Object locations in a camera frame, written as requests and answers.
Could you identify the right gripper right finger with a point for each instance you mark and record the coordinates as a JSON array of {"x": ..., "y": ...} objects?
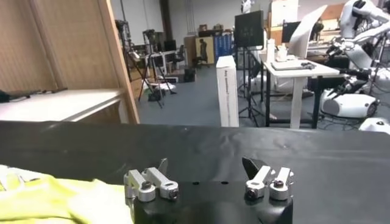
[{"x": 268, "y": 182}]

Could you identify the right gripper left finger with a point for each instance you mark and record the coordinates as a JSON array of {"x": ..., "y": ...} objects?
[{"x": 152, "y": 182}]

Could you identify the yellow-green t-shirt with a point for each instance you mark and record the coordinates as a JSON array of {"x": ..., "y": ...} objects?
[{"x": 61, "y": 201}]

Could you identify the large white robot base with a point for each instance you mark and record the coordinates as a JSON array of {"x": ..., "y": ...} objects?
[{"x": 347, "y": 105}]

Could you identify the black monitor stand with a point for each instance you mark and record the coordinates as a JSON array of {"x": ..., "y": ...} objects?
[{"x": 250, "y": 91}]

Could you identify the tall white cardboard box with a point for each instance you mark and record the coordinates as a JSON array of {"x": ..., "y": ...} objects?
[{"x": 227, "y": 91}]

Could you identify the white standing desk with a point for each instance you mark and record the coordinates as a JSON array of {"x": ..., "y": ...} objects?
[{"x": 298, "y": 79}]

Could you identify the black equipment case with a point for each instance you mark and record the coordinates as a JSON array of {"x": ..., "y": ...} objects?
[{"x": 189, "y": 75}]

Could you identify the grey closed laptop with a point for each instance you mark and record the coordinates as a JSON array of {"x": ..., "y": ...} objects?
[{"x": 286, "y": 64}]

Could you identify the white table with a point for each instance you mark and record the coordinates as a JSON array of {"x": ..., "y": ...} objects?
[{"x": 61, "y": 103}]

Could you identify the white dome with black dot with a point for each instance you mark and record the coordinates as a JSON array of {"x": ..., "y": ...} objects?
[{"x": 376, "y": 125}]

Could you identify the small black device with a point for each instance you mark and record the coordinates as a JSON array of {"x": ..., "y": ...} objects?
[{"x": 308, "y": 64}]

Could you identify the white cup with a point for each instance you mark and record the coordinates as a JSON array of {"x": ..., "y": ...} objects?
[{"x": 281, "y": 53}]

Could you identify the white bottle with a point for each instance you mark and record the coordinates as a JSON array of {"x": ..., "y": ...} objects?
[{"x": 270, "y": 50}]

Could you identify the white curved panel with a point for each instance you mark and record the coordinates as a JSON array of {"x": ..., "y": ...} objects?
[{"x": 304, "y": 33}]

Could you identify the black monitor panel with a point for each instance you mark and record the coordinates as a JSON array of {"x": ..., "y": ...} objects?
[{"x": 249, "y": 29}]

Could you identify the wooden panel table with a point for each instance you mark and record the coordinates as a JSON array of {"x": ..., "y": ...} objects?
[{"x": 76, "y": 45}]

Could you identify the black pouch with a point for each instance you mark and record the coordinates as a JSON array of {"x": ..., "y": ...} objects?
[{"x": 4, "y": 96}]

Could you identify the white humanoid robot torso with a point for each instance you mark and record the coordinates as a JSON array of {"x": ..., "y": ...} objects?
[{"x": 359, "y": 36}]

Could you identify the black camera tripod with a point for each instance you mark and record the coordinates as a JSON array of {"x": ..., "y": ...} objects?
[
  {"x": 131, "y": 54},
  {"x": 153, "y": 51}
]

